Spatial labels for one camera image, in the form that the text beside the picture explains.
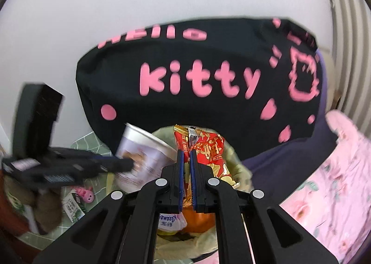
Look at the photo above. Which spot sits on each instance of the white radiator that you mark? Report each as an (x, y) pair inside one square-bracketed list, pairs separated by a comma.
[(347, 49)]

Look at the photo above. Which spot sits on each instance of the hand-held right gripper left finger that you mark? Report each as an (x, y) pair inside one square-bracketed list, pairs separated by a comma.
[(181, 177)]

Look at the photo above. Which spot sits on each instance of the narrow red snack packet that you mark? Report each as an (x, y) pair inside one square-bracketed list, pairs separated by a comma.
[(182, 142)]

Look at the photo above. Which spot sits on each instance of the white paper cup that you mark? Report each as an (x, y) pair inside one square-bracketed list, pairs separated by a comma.
[(150, 151)]

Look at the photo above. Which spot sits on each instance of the dark purple cloth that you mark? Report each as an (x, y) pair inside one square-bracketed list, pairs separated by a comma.
[(289, 159)]

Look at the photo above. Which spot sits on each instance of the white tissue packet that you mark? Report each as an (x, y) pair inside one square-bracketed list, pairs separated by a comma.
[(171, 220)]

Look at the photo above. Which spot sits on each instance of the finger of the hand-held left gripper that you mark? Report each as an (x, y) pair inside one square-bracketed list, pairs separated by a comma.
[(116, 164)]

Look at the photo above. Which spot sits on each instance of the white and green carton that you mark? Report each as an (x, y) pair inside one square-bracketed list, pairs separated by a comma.
[(72, 207)]

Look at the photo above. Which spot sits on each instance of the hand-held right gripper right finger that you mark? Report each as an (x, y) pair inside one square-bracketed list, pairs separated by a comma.
[(193, 183)]

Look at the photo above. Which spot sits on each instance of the orange packet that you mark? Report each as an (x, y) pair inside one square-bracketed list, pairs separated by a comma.
[(200, 222)]

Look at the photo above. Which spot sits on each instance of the large red snack packet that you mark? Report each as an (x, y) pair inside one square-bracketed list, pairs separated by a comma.
[(207, 148)]

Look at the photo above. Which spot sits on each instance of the pale yellow plastic bag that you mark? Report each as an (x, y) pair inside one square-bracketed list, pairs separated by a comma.
[(242, 169)]

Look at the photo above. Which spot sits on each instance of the brown fuzzy object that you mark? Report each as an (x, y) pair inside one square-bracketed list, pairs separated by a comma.
[(47, 211)]

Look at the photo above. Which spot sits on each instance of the black Hello Kitty bag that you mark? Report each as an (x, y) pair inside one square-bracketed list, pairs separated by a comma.
[(203, 58)]

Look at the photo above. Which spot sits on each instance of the pink floral blanket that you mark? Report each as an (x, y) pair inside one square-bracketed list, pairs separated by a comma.
[(333, 194)]

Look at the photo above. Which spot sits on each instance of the pink toy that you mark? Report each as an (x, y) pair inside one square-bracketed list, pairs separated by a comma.
[(86, 193)]

